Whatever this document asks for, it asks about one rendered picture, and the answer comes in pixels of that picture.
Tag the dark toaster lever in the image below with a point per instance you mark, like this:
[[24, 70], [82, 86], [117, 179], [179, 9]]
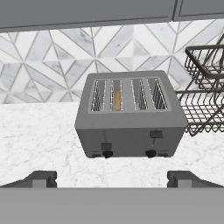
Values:
[[106, 146], [156, 134]]

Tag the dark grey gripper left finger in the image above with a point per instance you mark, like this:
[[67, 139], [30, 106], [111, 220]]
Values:
[[41, 178]]

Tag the black toaster knob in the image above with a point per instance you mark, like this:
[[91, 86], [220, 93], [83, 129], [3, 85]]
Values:
[[150, 153], [107, 153]]

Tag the grey four-slot toaster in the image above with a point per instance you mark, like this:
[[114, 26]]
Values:
[[131, 116]]

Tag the grey wall cupboard door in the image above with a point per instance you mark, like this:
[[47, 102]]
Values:
[[84, 13], [201, 8]]

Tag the bread slice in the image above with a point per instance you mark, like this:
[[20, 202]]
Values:
[[117, 100]]

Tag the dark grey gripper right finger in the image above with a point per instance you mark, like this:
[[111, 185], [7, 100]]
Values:
[[181, 178]]

